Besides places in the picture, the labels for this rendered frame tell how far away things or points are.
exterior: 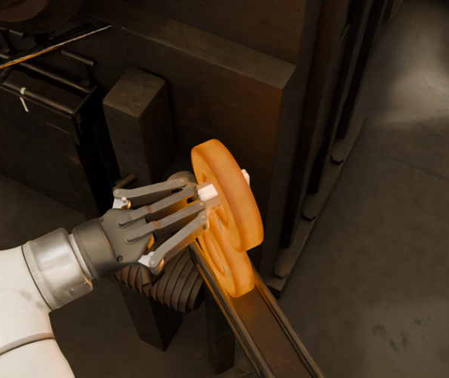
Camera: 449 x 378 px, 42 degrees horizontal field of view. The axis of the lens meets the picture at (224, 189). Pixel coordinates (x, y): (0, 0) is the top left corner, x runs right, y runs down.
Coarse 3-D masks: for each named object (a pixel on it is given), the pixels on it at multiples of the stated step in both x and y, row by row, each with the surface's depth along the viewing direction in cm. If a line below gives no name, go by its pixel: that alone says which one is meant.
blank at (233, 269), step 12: (216, 228) 87; (204, 240) 96; (216, 240) 86; (204, 252) 100; (216, 252) 96; (228, 252) 86; (216, 264) 96; (228, 264) 86; (240, 264) 86; (228, 276) 89; (240, 276) 87; (252, 276) 88; (228, 288) 94; (240, 288) 88; (252, 288) 91
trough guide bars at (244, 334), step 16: (192, 256) 100; (208, 272) 94; (256, 272) 93; (256, 288) 94; (224, 304) 93; (272, 304) 90; (240, 320) 89; (288, 320) 88; (240, 336) 90; (288, 336) 89; (256, 352) 85; (304, 352) 85
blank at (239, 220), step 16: (208, 144) 76; (192, 160) 82; (208, 160) 73; (224, 160) 73; (208, 176) 76; (224, 176) 72; (240, 176) 72; (224, 192) 72; (240, 192) 72; (224, 208) 76; (240, 208) 72; (256, 208) 73; (224, 224) 80; (240, 224) 72; (256, 224) 73; (240, 240) 75; (256, 240) 76
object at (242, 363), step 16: (208, 304) 115; (208, 320) 124; (224, 320) 118; (208, 336) 135; (224, 336) 127; (192, 352) 155; (208, 352) 149; (224, 352) 138; (240, 352) 155; (208, 368) 153; (224, 368) 150; (240, 368) 152
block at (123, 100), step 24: (144, 72) 101; (120, 96) 98; (144, 96) 98; (168, 96) 103; (120, 120) 99; (144, 120) 98; (168, 120) 107; (120, 144) 106; (144, 144) 102; (168, 144) 112; (120, 168) 114; (144, 168) 109; (168, 168) 117
